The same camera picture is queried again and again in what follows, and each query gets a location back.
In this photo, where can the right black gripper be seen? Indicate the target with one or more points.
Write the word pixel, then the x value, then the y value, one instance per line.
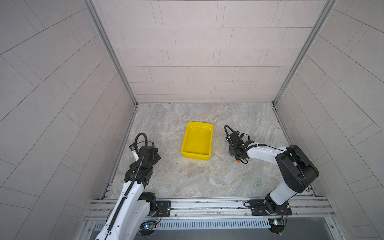
pixel 230 151

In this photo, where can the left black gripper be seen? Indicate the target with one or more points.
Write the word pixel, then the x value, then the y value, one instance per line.
pixel 154 159

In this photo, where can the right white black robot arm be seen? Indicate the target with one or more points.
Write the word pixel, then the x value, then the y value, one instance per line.
pixel 296 168

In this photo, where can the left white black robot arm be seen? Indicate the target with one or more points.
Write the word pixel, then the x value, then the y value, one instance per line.
pixel 134 204

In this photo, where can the yellow plastic bin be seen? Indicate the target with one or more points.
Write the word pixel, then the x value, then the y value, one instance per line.
pixel 198 140

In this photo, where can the left green circuit board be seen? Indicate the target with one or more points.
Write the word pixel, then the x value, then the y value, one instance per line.
pixel 148 226

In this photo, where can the right circuit board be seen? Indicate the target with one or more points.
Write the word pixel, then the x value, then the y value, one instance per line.
pixel 277 226

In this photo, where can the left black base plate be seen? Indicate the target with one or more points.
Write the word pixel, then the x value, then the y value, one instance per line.
pixel 159 209

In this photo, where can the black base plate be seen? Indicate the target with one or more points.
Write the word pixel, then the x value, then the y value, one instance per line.
pixel 159 209
pixel 259 207

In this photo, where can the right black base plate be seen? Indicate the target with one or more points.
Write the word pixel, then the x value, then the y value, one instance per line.
pixel 259 207

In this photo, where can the white slotted cable duct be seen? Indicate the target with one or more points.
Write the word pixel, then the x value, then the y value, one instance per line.
pixel 212 224

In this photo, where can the aluminium mounting rail frame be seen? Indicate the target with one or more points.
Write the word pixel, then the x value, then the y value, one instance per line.
pixel 219 208

